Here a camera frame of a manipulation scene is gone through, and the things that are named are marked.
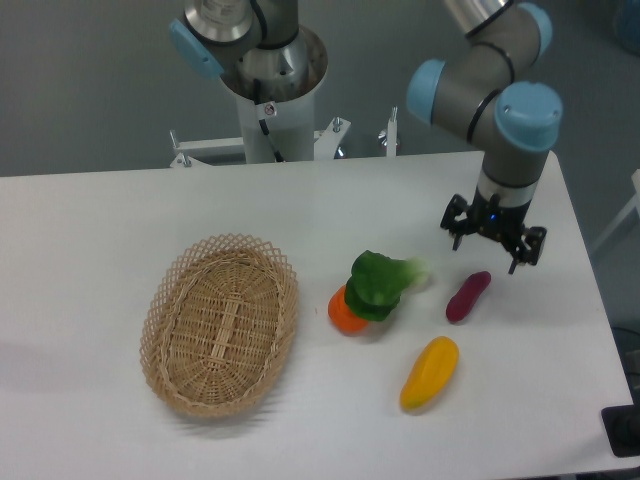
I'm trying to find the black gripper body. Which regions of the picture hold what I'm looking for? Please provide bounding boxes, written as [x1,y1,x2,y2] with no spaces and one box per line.
[463,191,531,245]

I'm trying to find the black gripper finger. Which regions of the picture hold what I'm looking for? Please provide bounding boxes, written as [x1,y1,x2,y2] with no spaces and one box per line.
[508,226,547,274]
[440,194,471,251]

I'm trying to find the purple sweet potato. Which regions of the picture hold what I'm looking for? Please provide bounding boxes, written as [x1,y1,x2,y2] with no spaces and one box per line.
[445,271,492,324]

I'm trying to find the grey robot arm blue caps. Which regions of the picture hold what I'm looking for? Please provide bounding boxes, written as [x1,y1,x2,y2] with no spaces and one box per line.
[169,1,563,266]

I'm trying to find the green bok choy toy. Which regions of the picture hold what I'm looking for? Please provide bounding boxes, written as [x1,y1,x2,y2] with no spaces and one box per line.
[344,250,431,322]

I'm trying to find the yellow mango toy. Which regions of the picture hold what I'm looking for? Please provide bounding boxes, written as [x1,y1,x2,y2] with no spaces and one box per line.
[399,336,459,411]

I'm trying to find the orange toy vegetable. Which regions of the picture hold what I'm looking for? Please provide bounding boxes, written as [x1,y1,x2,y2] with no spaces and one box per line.
[327,285,368,334]

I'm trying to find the black device at table edge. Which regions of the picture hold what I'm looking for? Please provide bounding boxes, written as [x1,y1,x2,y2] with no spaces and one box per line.
[601,405,639,458]

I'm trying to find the oval wicker basket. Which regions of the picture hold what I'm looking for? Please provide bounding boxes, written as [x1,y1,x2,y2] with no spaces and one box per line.
[140,234,298,419]

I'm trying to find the white frame at right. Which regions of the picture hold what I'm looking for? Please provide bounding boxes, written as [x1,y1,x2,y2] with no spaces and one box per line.
[589,170,639,259]

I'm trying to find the white metal base frame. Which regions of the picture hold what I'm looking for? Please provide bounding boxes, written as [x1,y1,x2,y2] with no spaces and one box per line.
[168,106,401,169]

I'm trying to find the black cable on pedestal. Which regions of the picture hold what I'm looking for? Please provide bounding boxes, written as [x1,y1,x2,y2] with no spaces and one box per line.
[252,78,285,164]

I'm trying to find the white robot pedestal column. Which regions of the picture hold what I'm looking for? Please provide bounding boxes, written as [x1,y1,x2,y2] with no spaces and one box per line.
[223,25,328,138]

